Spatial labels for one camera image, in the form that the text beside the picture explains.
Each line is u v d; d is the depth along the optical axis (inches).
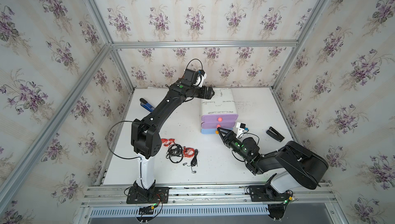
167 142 35.7
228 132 29.9
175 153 33.9
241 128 30.7
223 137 29.5
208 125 33.5
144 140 19.5
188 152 33.9
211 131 35.8
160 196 28.6
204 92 29.4
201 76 27.4
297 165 17.8
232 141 29.0
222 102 32.5
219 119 31.4
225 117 31.5
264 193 26.0
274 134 36.5
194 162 32.8
